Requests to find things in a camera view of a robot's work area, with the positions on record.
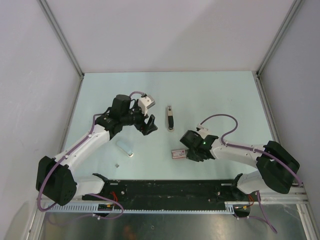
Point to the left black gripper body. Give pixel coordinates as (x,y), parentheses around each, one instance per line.
(134,117)

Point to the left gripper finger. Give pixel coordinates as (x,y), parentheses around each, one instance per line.
(149,129)
(151,121)

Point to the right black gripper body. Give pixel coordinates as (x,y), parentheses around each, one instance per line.
(191,155)

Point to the red white staples box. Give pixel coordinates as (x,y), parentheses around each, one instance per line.
(179,154)

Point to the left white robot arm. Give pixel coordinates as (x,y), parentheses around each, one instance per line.
(56,176)

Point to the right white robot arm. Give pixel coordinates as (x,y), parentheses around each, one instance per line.
(275,167)

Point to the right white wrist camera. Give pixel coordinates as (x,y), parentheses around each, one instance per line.
(202,131)

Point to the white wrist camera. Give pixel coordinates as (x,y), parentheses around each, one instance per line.
(202,131)
(145,103)

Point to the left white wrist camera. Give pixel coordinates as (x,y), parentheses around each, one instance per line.
(145,103)

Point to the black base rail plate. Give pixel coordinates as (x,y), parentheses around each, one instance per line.
(175,194)

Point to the grey slotted cable duct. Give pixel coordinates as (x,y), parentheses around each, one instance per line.
(108,208)

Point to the aluminium frame rails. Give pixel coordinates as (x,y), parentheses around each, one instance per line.
(298,194)

